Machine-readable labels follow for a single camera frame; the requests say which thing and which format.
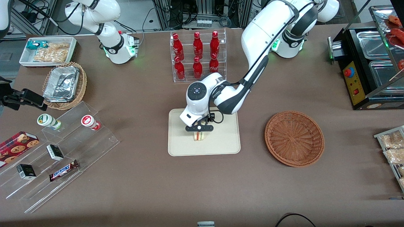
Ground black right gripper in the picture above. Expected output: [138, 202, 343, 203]
[0, 79, 48, 112]

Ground beige rectangular serving tray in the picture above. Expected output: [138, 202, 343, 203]
[168, 108, 241, 157]

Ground oval tan wicker basket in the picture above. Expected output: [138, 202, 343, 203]
[42, 62, 87, 110]

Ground round brown wicker basket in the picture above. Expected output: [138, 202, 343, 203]
[264, 111, 325, 167]

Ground green lid yogurt cup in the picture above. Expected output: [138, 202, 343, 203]
[37, 113, 62, 131]

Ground stacked aluminium foil containers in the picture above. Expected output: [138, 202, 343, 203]
[43, 66, 80, 102]

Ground white rectangular snack bin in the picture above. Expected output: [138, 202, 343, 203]
[19, 37, 77, 68]

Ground clear bag of chips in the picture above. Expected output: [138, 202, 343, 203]
[33, 42, 70, 63]

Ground red cookie box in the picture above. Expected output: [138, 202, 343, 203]
[0, 131, 40, 168]

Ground teal snack packet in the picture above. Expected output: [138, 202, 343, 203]
[26, 41, 48, 50]

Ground small black carton box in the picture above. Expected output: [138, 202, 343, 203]
[46, 144, 64, 161]
[16, 164, 37, 180]

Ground red cola bottle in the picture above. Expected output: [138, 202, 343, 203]
[174, 56, 186, 80]
[193, 56, 203, 79]
[210, 31, 220, 58]
[193, 32, 204, 60]
[209, 53, 219, 75]
[173, 33, 185, 61]

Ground red lid yogurt cup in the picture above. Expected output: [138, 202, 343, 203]
[81, 115, 102, 131]

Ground clear acrylic bottle rack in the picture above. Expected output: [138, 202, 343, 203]
[170, 28, 227, 83]

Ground clear acrylic stepped display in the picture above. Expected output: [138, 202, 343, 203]
[0, 101, 121, 214]

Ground snickers chocolate bar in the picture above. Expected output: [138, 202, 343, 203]
[49, 160, 80, 182]

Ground black hot food warmer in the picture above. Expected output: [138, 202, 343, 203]
[328, 4, 404, 110]

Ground grey metal shelf frame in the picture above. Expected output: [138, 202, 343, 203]
[9, 0, 58, 36]

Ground silver aluminium frame rack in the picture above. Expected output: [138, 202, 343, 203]
[153, 0, 253, 31]

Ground black floor cable loop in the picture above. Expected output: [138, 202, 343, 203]
[274, 213, 317, 227]

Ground grey wire rack tray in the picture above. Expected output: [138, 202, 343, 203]
[374, 125, 404, 193]

